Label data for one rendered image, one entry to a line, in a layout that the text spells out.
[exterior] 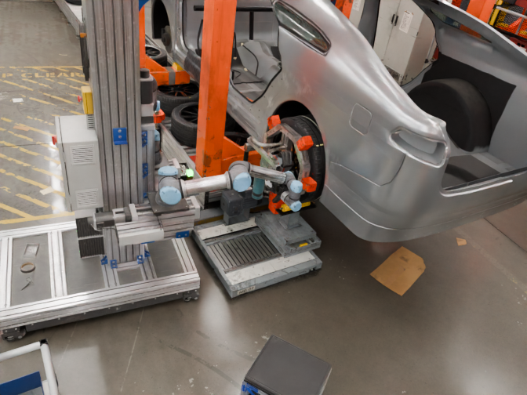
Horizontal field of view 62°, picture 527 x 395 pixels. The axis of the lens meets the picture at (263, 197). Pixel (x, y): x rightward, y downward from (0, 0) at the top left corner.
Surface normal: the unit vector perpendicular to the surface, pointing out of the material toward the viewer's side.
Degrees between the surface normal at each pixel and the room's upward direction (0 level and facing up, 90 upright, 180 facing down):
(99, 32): 90
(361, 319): 0
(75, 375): 0
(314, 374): 0
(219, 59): 90
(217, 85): 90
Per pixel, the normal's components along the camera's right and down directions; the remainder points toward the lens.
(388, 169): -0.73, 0.30
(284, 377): 0.14, -0.81
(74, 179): 0.39, 0.57
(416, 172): -0.16, 0.52
